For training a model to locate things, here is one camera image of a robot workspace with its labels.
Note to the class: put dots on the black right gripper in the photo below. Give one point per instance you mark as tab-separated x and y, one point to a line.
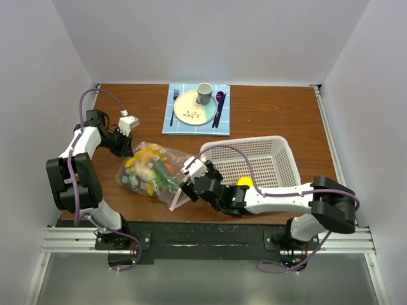
212	172

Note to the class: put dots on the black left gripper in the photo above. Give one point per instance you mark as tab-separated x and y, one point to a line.
125	150

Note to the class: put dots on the yellow fake lemon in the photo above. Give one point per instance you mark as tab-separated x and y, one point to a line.
245	181

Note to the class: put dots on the white fake radish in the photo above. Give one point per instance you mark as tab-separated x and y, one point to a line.
144	172

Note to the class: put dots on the clear polka dot zip bag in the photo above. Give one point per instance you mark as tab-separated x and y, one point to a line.
173	197

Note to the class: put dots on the green fake cucumber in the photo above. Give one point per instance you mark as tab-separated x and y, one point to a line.
164	174

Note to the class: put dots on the yellow fake banana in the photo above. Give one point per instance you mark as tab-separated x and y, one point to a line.
146	155

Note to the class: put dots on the orange fake fruit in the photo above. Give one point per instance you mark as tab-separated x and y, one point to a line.
169	166

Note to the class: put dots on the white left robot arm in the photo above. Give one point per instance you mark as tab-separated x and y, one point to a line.
75	184

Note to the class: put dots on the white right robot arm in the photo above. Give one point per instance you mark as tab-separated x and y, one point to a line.
323	205

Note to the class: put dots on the light blue checked placemat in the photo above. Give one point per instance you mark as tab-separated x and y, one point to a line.
218	126

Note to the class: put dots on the white perforated plastic basket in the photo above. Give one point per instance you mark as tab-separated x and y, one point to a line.
270	158

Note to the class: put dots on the cream and teal plate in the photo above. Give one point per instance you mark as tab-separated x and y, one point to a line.
188	111

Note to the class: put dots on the purple metal fork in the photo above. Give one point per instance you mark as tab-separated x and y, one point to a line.
175	96

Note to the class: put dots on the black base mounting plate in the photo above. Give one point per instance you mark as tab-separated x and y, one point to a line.
207	241

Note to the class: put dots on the purple metal spoon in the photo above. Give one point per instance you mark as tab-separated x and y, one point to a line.
219	105

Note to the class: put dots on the grey ceramic mug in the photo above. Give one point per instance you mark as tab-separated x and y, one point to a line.
204	91

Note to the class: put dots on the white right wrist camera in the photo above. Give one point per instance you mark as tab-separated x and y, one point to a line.
194	168

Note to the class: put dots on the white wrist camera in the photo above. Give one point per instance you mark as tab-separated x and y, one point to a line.
194	168
126	124

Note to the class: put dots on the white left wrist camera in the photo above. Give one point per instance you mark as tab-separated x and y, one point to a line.
126	124

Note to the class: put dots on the aluminium frame rail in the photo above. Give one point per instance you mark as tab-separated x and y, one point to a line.
205	263

